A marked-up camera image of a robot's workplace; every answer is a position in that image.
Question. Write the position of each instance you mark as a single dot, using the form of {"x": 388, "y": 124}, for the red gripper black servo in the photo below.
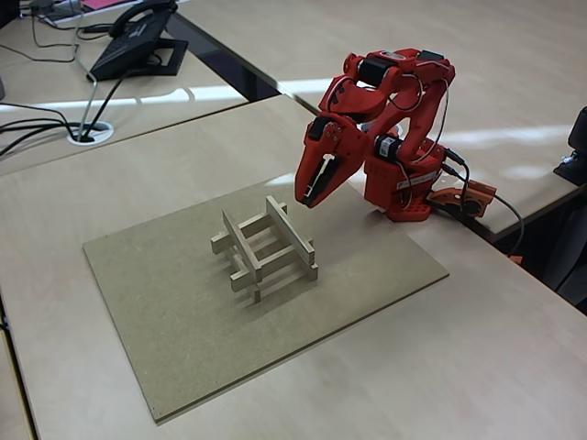
{"x": 315, "y": 155}

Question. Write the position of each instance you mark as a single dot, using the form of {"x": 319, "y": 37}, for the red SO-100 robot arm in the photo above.
{"x": 426, "y": 119}

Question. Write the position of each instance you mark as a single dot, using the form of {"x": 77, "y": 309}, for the brown MDF base board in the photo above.
{"x": 160, "y": 298}

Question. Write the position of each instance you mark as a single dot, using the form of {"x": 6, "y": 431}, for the black desk phone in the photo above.
{"x": 133, "y": 46}

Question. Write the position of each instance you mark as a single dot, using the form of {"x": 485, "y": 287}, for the pink paper sheet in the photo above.
{"x": 105, "y": 3}

